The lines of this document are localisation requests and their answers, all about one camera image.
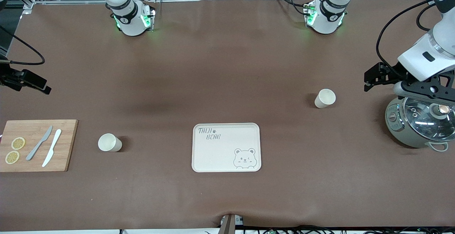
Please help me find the grey plastic knife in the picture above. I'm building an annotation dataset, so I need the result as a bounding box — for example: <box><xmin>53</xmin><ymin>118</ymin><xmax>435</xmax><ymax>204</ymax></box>
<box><xmin>26</xmin><ymin>125</ymin><xmax>53</xmax><ymax>161</ymax></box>

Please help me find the brown table cover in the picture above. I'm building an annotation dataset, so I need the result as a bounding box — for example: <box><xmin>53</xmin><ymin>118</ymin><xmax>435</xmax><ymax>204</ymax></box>
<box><xmin>0</xmin><ymin>0</ymin><xmax>455</xmax><ymax>232</ymax></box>

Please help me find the wooden cutting board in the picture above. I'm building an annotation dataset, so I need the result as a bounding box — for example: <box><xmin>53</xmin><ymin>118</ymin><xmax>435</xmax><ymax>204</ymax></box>
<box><xmin>0</xmin><ymin>119</ymin><xmax>79</xmax><ymax>172</ymax></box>

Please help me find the black base cable bundle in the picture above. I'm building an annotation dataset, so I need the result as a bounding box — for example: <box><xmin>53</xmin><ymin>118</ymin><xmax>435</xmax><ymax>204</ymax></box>
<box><xmin>273</xmin><ymin>0</ymin><xmax>313</xmax><ymax>16</ymax></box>

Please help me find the white plastic knife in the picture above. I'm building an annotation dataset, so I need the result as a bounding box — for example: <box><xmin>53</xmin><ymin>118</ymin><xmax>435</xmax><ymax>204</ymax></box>
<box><xmin>42</xmin><ymin>129</ymin><xmax>62</xmax><ymax>167</ymax></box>

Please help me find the white cup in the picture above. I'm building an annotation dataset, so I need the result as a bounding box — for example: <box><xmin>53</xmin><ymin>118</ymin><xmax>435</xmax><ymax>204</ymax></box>
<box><xmin>98</xmin><ymin>133</ymin><xmax>122</xmax><ymax>152</ymax></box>
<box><xmin>314</xmin><ymin>89</ymin><xmax>336</xmax><ymax>109</ymax></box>

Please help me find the grey pot glass lid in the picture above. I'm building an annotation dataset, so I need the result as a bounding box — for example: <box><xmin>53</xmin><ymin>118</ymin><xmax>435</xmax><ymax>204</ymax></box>
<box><xmin>385</xmin><ymin>95</ymin><xmax>455</xmax><ymax>153</ymax></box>

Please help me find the grey table edge bracket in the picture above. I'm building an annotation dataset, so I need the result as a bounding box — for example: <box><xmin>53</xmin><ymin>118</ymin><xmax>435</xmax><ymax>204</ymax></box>
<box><xmin>220</xmin><ymin>214</ymin><xmax>244</xmax><ymax>234</ymax></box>

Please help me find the cream bear print tray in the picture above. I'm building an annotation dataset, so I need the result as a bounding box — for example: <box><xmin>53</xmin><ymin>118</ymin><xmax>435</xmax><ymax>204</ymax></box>
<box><xmin>192</xmin><ymin>123</ymin><xmax>262</xmax><ymax>173</ymax></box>

